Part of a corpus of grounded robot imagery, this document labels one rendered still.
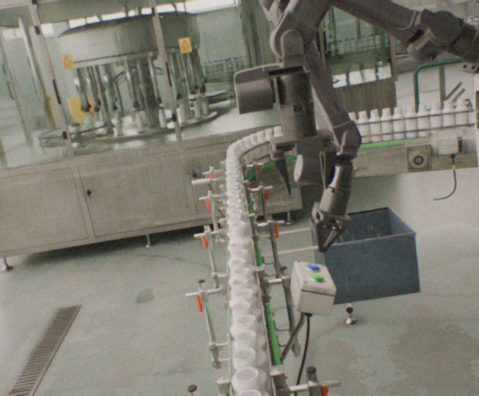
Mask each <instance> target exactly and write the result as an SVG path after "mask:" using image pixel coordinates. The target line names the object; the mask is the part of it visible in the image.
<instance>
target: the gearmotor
mask: <svg viewBox="0 0 479 396"><path fill-rule="evenodd" d="M404 150H405V155H406V165H407V172H408V173H409V172H410V173H412V174H414V173H415V172H420V171H429V170H432V163H431V156H433V157H438V156H439V157H441V156H451V159H452V169H453V173H454V179H455V188H454V190H453V192H451V193H450V194H449V196H446V197H444V198H440V199H433V200H443V199H447V198H449V197H450V196H452V194H453V193H454V192H455V189H456V176H455V162H454V158H455V156H458V155H459V154H467V153H477V146H476V135H475V127H467V128H459V129H458V128H454V129H446V130H438V131H432V133H430V139H428V138H424V139H415V140H409V141H406V142H405V143H404Z"/></svg>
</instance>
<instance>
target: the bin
mask: <svg viewBox="0 0 479 396"><path fill-rule="evenodd" d="M347 215H348V216H349V217H350V218H351V220H350V225H349V230H346V231H345V232H344V233H343V234H342V235H341V236H340V237H339V238H337V240H336V241H335V242H334V243H333V244H332V245H331V246H330V247H329V248H328V250H327V251H326V252H325V253H323V252H319V249H318V244H317V239H316V231H315V227H314V221H313V218H309V226H310V227H311V228H305V229H296V230H291V231H286V232H281V233H279V235H280V236H282V235H287V234H292V233H301V232H306V231H311V232H312V239H313V246H312V247H302V248H296V249H291V250H286V251H278V255H285V254H290V253H295V252H300V251H311V250H314V255H315V262H316V265H321V266H326V268H327V271H328V273H329V275H330V277H331V279H332V280H333V282H334V285H335V287H336V289H337V291H336V294H335V300H334V303H333V305H335V304H340V303H351V302H356V301H361V300H364V301H366V300H372V299H381V298H386V297H392V296H398V295H407V294H412V293H418V292H421V288H420V286H419V268H418V258H417V248H416V238H415V235H416V231H414V230H413V229H412V228H411V227H410V226H409V225H408V224H407V223H406V222H405V221H404V220H403V219H402V217H401V216H399V215H398V214H397V213H396V212H395V211H394V210H393V209H392V208H391V207H390V206H387V207H377V208H372V209H367V210H362V211H352V212H347ZM331 232H332V230H329V229H322V230H321V233H322V241H323V245H324V244H325V243H326V241H327V239H328V237H329V236H330V234H331Z"/></svg>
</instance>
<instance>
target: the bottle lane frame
mask: <svg viewBox="0 0 479 396"><path fill-rule="evenodd" d="M249 210H250V214H251V213H254V210H253V207H252V203H249ZM254 244H255V250H256V255H257V256H256V257H257V260H258V266H263V263H262V259H261V249H260V246H259V242H258V241H255V242H254ZM264 306H265V315H266V320H267V321H268V327H269V335H270V341H271V347H272V355H273V361H272V362H274V366H276V365H281V363H280V354H279V349H278V345H277V340H276V331H275V327H274V322H273V317H272V316H273V315H274V313H273V310H272V309H271V304H270V302H266V303H264ZM233 359H235V358H234V357H233V348H232V376H234V367H233Z"/></svg>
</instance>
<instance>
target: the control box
mask: <svg viewBox="0 0 479 396"><path fill-rule="evenodd" d="M308 264H310V263H305V262H297V260H295V261H294V268H293V270H292V274H291V285H290V289H291V295H292V298H293V301H294V306H295V309H296V310H297V311H301V319H300V321H299V322H298V324H297V326H296V328H294V331H293V332H292V333H291V336H290V338H289V340H288V341H287V344H286V346H285V347H284V349H283V351H282V353H281V349H280V346H279V351H280V362H281V365H283V361H284V359H285V358H286V356H287V353H288V351H289V350H290V348H291V347H292V346H293V344H294V342H295V340H296V339H297V337H298V334H299V332H300V331H301V329H302V327H303V325H304V323H305V322H306V317H307V331H306V340H305V349H304V354H303V358H302V363H301V367H300V371H299V374H298V379H297V383H296V386H298V385H299V383H300V379H301V376H302V370H303V366H304V364H305V357H306V353H307V348H308V343H309V328H310V318H311V317H312V316H313V314H317V315H322V316H328V317H330V316H331V310H332V306H333V303H334V300H335V294H336V291H337V289H336V287H335V285H334V282H333V280H332V279H331V277H330V275H329V273H328V271H327V268H326V266H321V265H318V266H319V267H320V269H319V270H313V269H310V268H308V267H307V266H308ZM312 273H319V274H321V275H323V276H324V279H323V280H316V279H313V278H312V277H311V274H312Z"/></svg>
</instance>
